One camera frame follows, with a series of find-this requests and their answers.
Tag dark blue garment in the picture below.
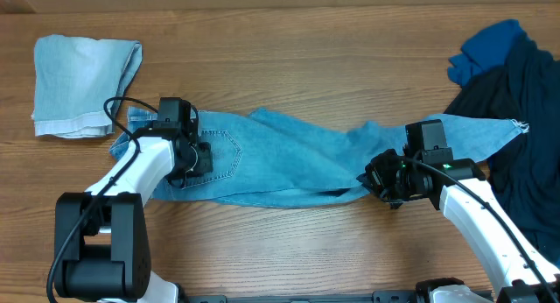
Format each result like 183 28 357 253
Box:
447 19 559 264

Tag folded light blue jeans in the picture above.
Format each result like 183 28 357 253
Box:
31 34 143 139

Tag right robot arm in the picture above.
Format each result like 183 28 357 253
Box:
358 119 559 302

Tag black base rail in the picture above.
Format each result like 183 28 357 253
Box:
179 290 428 303

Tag blue denim jeans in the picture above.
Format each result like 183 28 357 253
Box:
108 105 530 209

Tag black garment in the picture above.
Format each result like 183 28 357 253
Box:
444 67 523 121

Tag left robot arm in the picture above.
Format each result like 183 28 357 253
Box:
45 97 213 302

